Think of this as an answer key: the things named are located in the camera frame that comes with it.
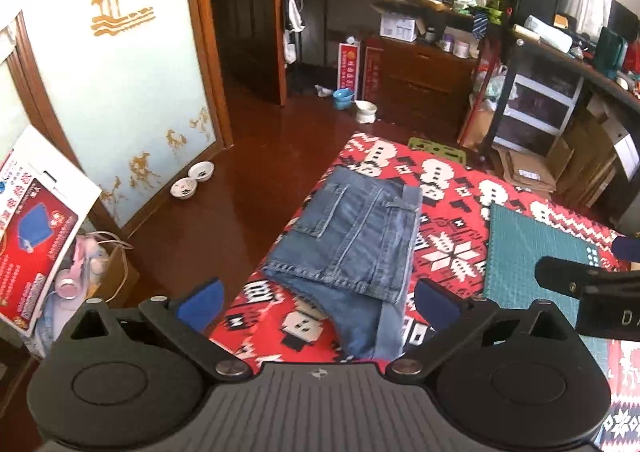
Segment red white product box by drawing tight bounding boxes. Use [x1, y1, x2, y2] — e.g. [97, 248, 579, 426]
[0, 126, 100, 336]

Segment teal mug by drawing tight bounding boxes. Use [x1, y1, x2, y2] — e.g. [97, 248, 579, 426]
[593, 27, 628, 80]

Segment blue ceramic pet bowl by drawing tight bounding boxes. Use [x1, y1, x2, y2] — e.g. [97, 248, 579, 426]
[332, 88, 355, 110]

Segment dark wooden drawer cabinet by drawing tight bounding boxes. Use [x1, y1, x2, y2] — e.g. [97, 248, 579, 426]
[375, 38, 476, 138]

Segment white ceramic pet bowl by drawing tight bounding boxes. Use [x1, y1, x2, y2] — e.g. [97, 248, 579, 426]
[354, 100, 378, 124]

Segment white plastic drawer unit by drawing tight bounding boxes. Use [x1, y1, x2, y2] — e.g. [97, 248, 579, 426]
[494, 55, 584, 157]

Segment black shelf desk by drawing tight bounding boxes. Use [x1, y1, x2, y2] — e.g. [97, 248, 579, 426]
[478, 32, 639, 159]

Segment red patterned tablecloth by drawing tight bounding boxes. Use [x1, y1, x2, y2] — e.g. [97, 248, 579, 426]
[208, 131, 640, 452]

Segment light blue cloth roll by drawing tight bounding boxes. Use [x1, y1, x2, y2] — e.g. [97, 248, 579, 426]
[524, 15, 573, 54]

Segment blue denim shorts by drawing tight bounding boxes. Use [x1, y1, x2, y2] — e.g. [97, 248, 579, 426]
[260, 166, 423, 360]

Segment green cutting mat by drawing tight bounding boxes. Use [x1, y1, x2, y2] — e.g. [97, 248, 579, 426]
[484, 204, 639, 378]

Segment red sign board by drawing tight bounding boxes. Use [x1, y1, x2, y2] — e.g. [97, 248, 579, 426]
[336, 36, 360, 94]

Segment green plastic stool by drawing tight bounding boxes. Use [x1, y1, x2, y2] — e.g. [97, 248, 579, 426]
[408, 137, 466, 165]

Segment white spotted pet bowl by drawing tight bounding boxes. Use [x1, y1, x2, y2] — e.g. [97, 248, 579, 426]
[169, 177, 198, 200]

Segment white paw print bowl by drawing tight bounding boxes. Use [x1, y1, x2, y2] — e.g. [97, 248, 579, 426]
[188, 161, 215, 183]

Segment cardboard boxes stack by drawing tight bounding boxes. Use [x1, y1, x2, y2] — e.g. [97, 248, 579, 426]
[498, 95, 639, 209]

